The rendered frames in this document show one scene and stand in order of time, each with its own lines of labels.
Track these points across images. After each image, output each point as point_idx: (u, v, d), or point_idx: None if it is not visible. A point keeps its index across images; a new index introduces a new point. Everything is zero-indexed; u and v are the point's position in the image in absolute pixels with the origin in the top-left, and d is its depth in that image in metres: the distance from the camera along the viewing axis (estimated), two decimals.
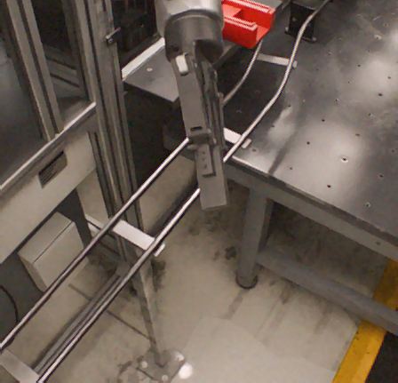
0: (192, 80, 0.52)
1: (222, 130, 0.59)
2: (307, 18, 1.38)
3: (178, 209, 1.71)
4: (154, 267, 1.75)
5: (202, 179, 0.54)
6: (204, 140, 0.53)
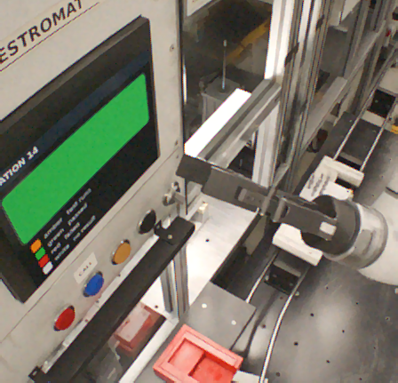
0: (314, 229, 0.53)
1: None
2: (288, 297, 1.24)
3: None
4: None
5: (237, 183, 0.50)
6: (269, 210, 0.50)
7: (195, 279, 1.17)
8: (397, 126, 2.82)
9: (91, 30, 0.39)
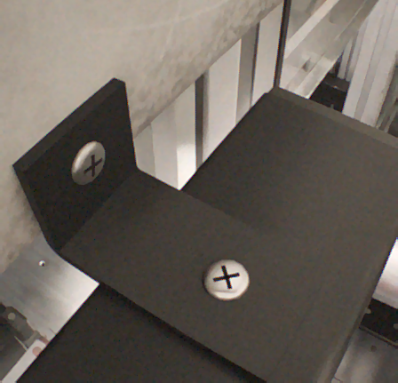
0: None
1: None
2: None
3: None
4: None
5: None
6: None
7: None
8: None
9: None
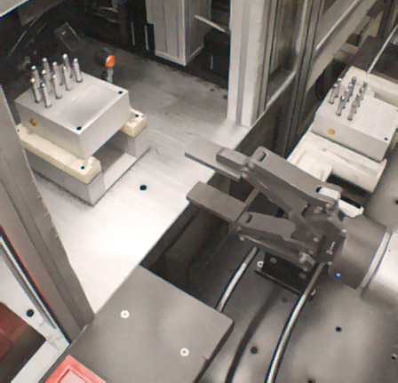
0: (307, 188, 0.45)
1: (259, 244, 0.56)
2: (298, 299, 0.65)
3: None
4: None
5: (221, 150, 0.51)
6: (247, 161, 0.48)
7: (114, 260, 0.58)
8: None
9: None
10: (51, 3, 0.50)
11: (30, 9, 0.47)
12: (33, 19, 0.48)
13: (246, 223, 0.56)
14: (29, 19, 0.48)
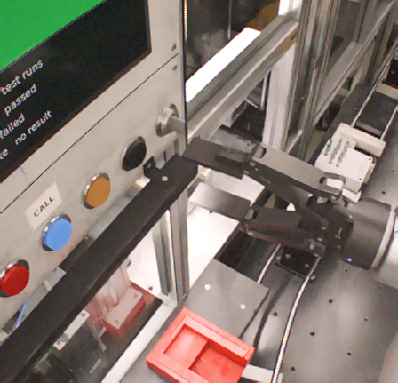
0: (311, 181, 0.45)
1: (268, 237, 0.57)
2: (305, 279, 1.07)
3: None
4: None
5: (218, 148, 0.51)
6: (247, 158, 0.47)
7: (197, 256, 1.00)
8: None
9: None
10: None
11: None
12: None
13: (253, 219, 0.57)
14: None
